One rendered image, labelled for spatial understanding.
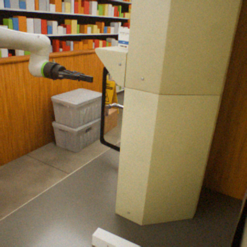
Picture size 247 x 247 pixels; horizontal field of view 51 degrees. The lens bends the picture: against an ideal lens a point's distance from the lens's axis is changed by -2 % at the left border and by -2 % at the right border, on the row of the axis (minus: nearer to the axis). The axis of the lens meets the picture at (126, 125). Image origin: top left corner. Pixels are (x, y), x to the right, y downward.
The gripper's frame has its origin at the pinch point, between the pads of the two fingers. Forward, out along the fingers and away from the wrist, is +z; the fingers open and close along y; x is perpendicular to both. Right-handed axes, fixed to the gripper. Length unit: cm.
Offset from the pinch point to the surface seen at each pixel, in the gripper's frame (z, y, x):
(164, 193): 60, -34, 23
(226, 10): 66, -27, -35
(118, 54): 41, -38, -20
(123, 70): 43, -38, -16
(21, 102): -150, 78, 66
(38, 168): -114, 67, 131
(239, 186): 81, -1, 29
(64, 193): 22, -40, 36
